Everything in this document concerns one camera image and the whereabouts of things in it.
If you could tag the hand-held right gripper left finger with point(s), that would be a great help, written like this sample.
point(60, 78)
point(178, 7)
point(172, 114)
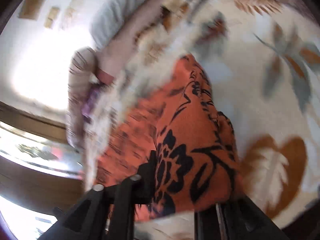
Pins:
point(125, 205)

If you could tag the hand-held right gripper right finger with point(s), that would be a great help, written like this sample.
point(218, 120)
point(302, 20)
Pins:
point(237, 225)

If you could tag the orange black floral cloth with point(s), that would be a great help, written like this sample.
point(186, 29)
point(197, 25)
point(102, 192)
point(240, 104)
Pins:
point(175, 120)

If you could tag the glass window pane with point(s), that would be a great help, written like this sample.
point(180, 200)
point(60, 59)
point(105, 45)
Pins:
point(22, 220)
point(37, 150)

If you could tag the purple cloth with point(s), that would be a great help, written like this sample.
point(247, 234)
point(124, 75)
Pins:
point(90, 102)

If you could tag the striped beige pillow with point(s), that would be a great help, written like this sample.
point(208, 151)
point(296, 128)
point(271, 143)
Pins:
point(80, 80)

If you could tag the leaf printed blanket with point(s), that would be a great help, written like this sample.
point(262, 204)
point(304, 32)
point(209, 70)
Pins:
point(250, 92)

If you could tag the pink cloth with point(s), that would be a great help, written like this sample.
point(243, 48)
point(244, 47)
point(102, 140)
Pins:
point(110, 55)

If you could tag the grey cloth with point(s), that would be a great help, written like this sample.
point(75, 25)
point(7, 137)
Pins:
point(112, 12)

